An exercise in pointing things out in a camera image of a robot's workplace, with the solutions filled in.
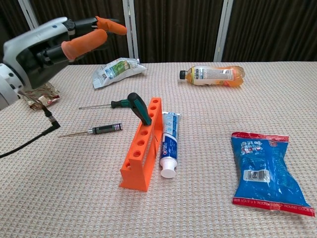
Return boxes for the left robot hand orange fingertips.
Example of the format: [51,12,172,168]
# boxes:
[2,16,128,90]

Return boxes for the short green-handled screwdriver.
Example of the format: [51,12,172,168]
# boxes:
[126,92,153,125]

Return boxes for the black metal precision screwdriver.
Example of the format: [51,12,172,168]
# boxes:
[57,123,123,138]

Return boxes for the orange plastic holder block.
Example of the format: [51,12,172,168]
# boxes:
[118,97,164,193]

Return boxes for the gold red foil packet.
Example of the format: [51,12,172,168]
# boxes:
[23,81,61,112]

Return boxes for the silver white snack pouch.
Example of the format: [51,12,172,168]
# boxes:
[91,57,148,90]

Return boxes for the black pleated curtain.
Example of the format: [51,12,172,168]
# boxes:
[0,0,317,65]

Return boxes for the white blue toothpaste tube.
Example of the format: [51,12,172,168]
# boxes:
[158,111,183,179]

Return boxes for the orange drink plastic bottle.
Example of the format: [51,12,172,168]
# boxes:
[178,65,246,88]

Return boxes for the beige woven tablecloth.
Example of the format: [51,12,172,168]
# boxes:
[0,60,317,238]

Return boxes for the blue red snack bag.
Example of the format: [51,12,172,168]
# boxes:
[230,131,316,218]

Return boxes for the white metal frame post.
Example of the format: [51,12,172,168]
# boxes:
[213,0,235,62]
[18,0,40,29]
[122,0,139,62]

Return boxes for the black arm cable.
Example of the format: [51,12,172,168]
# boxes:
[0,91,61,159]

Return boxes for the long green-black handled screwdriver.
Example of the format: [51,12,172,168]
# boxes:
[78,98,132,110]

